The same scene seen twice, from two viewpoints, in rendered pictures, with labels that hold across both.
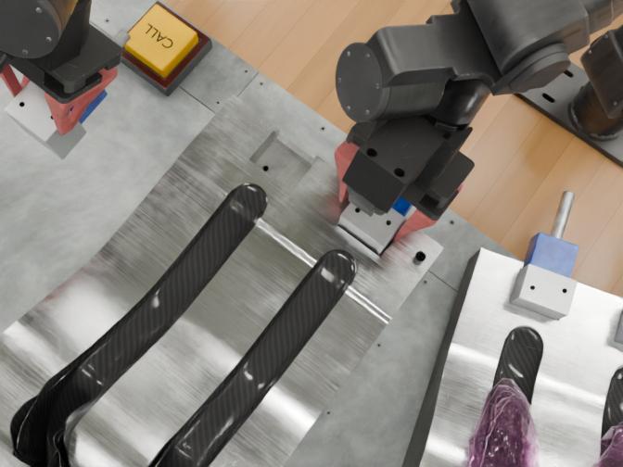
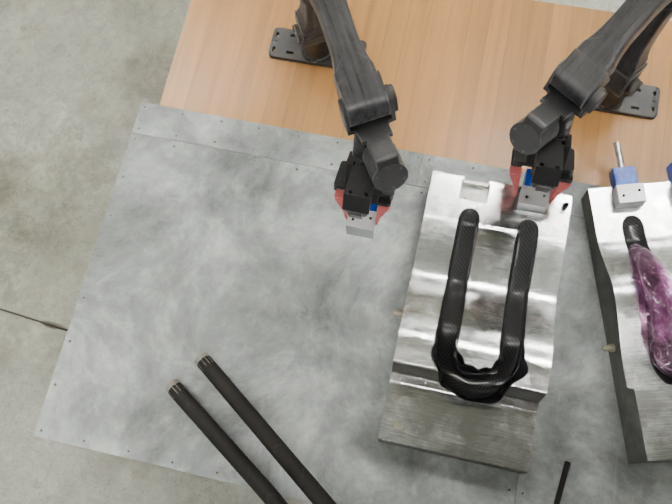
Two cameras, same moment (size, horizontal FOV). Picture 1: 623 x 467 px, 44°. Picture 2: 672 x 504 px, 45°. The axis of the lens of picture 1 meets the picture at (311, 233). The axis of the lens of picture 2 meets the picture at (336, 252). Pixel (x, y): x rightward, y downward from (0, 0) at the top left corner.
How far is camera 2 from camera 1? 0.81 m
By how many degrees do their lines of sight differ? 3
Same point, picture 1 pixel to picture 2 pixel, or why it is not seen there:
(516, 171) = (582, 144)
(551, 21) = (595, 81)
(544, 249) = (619, 175)
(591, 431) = not seen: outside the picture
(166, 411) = (490, 326)
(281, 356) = (523, 282)
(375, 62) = (531, 127)
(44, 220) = (360, 278)
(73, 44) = not seen: hidden behind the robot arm
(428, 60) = (552, 117)
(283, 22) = (422, 122)
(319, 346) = (539, 268)
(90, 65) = not seen: hidden behind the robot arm
